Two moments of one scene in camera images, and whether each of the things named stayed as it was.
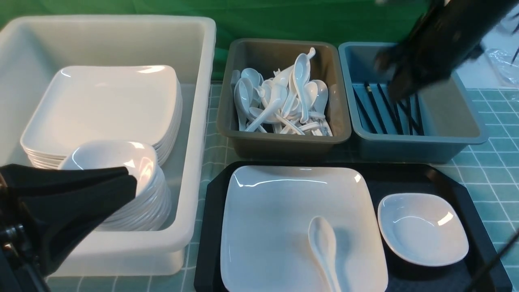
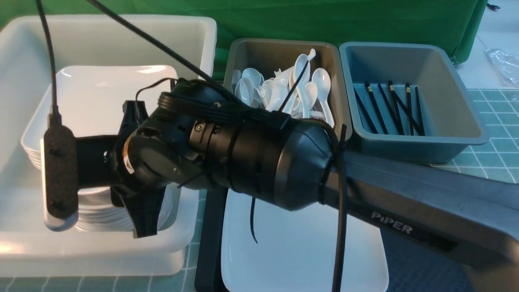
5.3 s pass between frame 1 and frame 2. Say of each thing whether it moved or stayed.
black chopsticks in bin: stayed
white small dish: moved
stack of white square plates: stayed
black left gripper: moved
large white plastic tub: stayed
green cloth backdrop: stayed
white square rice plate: moved
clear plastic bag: stayed
